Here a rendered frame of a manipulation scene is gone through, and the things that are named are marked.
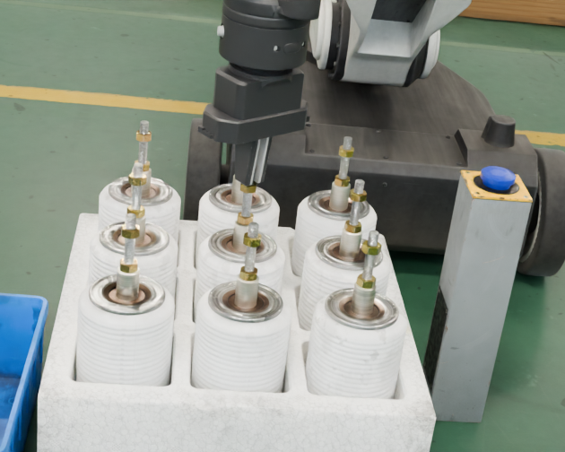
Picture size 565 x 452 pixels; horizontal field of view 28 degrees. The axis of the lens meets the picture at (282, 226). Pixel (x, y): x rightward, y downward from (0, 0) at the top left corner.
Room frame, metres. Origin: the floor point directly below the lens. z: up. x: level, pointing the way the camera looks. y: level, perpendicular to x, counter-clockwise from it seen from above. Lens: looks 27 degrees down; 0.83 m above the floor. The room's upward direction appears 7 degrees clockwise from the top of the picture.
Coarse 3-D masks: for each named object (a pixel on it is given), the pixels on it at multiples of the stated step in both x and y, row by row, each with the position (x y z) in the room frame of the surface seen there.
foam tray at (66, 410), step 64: (192, 256) 1.18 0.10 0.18; (64, 320) 1.01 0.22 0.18; (192, 320) 1.13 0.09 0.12; (64, 384) 0.89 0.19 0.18; (64, 448) 0.87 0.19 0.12; (128, 448) 0.88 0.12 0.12; (192, 448) 0.89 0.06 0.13; (256, 448) 0.89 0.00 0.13; (320, 448) 0.90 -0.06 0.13; (384, 448) 0.91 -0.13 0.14
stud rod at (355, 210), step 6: (360, 180) 1.10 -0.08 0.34; (360, 186) 1.10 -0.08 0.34; (354, 192) 1.10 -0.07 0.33; (360, 192) 1.10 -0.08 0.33; (354, 204) 1.10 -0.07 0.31; (360, 204) 1.10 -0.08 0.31; (354, 210) 1.09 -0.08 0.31; (360, 210) 1.10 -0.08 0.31; (354, 216) 1.09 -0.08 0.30; (354, 222) 1.09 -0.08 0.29
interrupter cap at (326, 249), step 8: (320, 240) 1.11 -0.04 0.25; (328, 240) 1.12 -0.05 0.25; (336, 240) 1.12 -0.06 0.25; (320, 248) 1.10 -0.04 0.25; (328, 248) 1.10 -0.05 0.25; (336, 248) 1.11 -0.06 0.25; (360, 248) 1.11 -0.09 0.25; (320, 256) 1.08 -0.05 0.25; (328, 256) 1.08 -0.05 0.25; (336, 256) 1.09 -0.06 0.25; (360, 256) 1.10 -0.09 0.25; (376, 256) 1.10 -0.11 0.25; (328, 264) 1.07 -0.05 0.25; (336, 264) 1.07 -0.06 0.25; (344, 264) 1.07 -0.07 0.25; (352, 264) 1.07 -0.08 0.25; (360, 264) 1.07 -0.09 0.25; (376, 264) 1.08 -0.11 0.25
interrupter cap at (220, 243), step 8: (216, 232) 1.10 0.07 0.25; (224, 232) 1.11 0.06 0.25; (232, 232) 1.11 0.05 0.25; (208, 240) 1.09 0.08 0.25; (216, 240) 1.09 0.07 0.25; (224, 240) 1.09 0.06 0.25; (232, 240) 1.10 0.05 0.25; (264, 240) 1.10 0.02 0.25; (272, 240) 1.10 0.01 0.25; (216, 248) 1.07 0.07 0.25; (224, 248) 1.07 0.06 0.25; (232, 248) 1.08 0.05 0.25; (256, 248) 1.09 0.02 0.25; (264, 248) 1.08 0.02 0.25; (272, 248) 1.08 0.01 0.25; (224, 256) 1.05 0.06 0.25; (232, 256) 1.06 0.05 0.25; (240, 256) 1.06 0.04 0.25; (256, 256) 1.06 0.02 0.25; (264, 256) 1.06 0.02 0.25; (272, 256) 1.07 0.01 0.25
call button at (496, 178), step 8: (488, 168) 1.20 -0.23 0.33; (496, 168) 1.20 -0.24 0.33; (504, 168) 1.21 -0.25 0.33; (480, 176) 1.19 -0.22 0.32; (488, 176) 1.18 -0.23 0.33; (496, 176) 1.18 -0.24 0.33; (504, 176) 1.18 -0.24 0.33; (512, 176) 1.19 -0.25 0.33; (488, 184) 1.18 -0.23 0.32; (496, 184) 1.17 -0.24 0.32; (504, 184) 1.17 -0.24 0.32; (512, 184) 1.18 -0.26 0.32
